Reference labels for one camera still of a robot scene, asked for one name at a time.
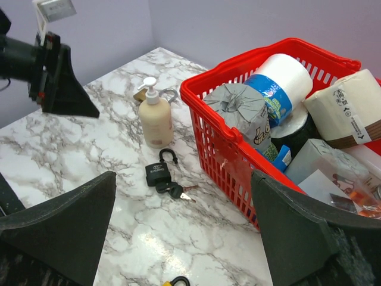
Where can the grey wrapped paper roll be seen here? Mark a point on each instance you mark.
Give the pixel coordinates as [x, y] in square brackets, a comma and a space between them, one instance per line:
[244, 108]

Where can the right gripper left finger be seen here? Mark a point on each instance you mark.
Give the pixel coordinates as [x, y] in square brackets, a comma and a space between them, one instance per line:
[59, 241]

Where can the white blue paper roll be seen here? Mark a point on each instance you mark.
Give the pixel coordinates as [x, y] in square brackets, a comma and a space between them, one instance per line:
[284, 83]

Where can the beige pump lotion bottle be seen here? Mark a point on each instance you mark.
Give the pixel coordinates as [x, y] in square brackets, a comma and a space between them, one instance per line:
[155, 116]

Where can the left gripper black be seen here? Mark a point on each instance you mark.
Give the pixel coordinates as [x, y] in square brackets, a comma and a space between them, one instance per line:
[53, 85]

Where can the yellow black padlock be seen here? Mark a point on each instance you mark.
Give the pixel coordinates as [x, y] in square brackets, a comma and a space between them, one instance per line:
[179, 279]

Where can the red plastic shopping basket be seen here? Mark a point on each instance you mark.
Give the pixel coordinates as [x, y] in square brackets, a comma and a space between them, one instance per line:
[224, 155]

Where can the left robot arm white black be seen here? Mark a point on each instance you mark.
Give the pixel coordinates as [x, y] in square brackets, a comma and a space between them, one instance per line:
[17, 57]

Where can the grey carton box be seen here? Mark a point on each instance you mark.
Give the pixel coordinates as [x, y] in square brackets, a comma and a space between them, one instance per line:
[335, 164]

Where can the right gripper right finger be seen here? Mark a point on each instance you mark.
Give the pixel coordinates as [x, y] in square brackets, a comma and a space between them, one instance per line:
[308, 242]

